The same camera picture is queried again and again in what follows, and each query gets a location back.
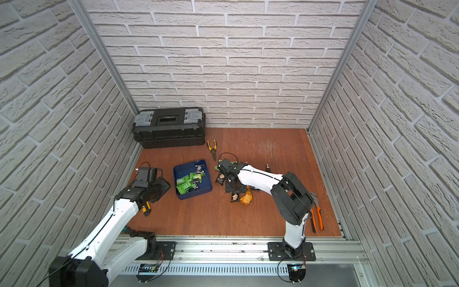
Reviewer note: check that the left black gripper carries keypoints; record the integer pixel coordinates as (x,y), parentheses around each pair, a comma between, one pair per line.
(158,186)

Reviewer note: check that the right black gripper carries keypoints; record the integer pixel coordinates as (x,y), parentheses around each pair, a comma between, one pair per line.
(228,187)

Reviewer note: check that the black cookie packet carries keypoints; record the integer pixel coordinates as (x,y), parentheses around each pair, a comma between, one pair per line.
(220,179)
(235,197)

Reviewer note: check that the dark blue storage box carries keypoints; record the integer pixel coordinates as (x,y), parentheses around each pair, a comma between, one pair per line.
(192,179)

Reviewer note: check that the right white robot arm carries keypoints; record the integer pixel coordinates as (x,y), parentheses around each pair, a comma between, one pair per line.
(291,197)

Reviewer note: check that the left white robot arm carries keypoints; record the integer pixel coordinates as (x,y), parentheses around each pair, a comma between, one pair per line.
(90,265)

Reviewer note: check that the yellow utility knife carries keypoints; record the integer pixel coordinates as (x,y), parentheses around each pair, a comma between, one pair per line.
(146,208)

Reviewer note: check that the yellow black pliers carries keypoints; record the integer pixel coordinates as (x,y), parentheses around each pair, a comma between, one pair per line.
(212,146)

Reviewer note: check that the black plastic toolbox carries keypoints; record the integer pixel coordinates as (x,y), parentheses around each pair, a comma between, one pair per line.
(170,127)

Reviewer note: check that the left control board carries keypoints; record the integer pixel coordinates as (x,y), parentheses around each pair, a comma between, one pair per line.
(148,272)

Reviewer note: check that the control board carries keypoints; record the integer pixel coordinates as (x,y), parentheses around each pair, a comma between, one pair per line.
(296,272)
(148,272)

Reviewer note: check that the right control board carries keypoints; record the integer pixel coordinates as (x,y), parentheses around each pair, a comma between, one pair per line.
(296,272)

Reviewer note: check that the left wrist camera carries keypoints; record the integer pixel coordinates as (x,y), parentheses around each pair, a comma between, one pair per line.
(146,177)

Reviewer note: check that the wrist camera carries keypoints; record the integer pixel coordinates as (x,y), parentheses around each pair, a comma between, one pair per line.
(146,177)
(225,166)

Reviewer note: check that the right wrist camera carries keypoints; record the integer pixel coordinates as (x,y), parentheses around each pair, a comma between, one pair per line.
(225,166)

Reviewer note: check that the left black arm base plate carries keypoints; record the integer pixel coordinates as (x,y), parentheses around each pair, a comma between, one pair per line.
(157,250)

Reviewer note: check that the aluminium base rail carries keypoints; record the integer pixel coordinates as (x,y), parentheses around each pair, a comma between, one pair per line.
(241,256)

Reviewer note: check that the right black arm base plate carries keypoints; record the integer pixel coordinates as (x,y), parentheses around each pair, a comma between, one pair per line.
(279,251)

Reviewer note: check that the orange handled pliers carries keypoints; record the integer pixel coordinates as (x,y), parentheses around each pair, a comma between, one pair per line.
(316,216)

